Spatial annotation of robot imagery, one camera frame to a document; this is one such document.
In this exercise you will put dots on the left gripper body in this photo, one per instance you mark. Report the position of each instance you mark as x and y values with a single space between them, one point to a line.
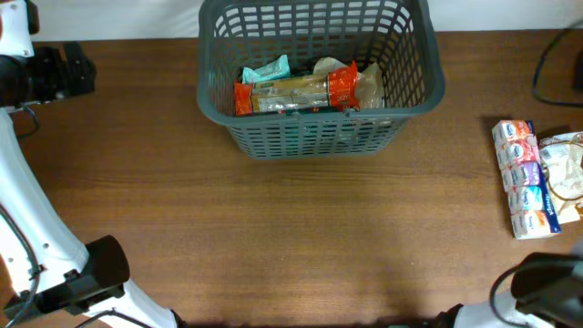
73 68

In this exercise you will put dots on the teal small snack packet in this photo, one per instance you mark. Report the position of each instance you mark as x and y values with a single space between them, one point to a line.
278 69

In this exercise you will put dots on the orange cracker package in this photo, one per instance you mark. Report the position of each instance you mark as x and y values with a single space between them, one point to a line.
331 90

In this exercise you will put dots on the beige paper pouch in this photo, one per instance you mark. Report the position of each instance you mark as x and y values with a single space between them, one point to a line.
369 86

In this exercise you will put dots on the white brown snack bag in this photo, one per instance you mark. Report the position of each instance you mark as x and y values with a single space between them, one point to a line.
561 157

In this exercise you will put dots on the green snack bag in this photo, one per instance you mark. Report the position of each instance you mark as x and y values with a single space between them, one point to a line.
325 137

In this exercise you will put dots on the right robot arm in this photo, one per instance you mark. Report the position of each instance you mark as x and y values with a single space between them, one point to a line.
544 290

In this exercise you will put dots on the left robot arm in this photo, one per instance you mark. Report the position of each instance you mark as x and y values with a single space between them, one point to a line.
51 270

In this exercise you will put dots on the grey plastic basket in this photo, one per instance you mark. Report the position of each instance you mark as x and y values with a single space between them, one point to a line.
397 36

